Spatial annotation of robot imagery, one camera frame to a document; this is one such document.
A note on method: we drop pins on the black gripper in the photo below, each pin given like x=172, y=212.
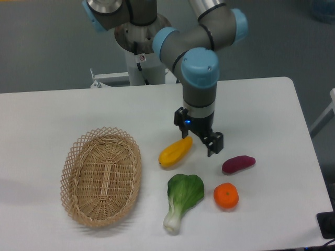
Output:
x=201, y=127

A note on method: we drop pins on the yellow mango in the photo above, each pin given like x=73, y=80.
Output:
x=175, y=152

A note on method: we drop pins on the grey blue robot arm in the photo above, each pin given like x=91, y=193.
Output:
x=152, y=46

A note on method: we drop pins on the purple sweet potato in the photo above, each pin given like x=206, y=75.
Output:
x=237, y=164

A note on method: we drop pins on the green bok choy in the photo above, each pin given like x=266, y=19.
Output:
x=184, y=192

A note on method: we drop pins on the orange tangerine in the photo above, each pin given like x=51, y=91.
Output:
x=226, y=196

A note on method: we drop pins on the woven wicker basket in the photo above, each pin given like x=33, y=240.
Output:
x=101, y=177

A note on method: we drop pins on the white furniture at right edge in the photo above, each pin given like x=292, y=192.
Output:
x=323, y=118

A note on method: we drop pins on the black device at table edge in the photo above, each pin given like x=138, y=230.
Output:
x=326, y=224

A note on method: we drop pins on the white metal base frame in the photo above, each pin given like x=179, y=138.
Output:
x=122, y=79

